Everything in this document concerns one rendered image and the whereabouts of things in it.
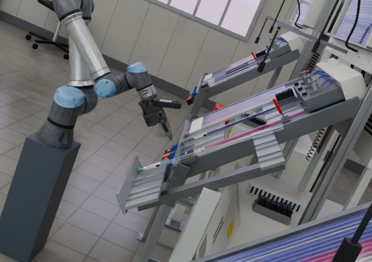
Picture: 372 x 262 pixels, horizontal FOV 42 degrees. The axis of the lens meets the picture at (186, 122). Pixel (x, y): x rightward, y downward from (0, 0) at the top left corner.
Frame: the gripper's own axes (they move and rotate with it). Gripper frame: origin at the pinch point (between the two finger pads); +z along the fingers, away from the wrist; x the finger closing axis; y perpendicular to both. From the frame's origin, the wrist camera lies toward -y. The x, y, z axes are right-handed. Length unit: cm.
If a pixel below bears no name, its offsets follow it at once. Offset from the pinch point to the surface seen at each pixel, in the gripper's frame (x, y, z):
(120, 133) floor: -188, 80, 23
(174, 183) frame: 36.4, -1.8, 8.4
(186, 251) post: 62, -2, 23
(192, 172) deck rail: 32.0, -8.6, 8.3
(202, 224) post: 62, -11, 16
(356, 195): 31, -61, 39
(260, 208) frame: 17.0, -25.5, 37.4
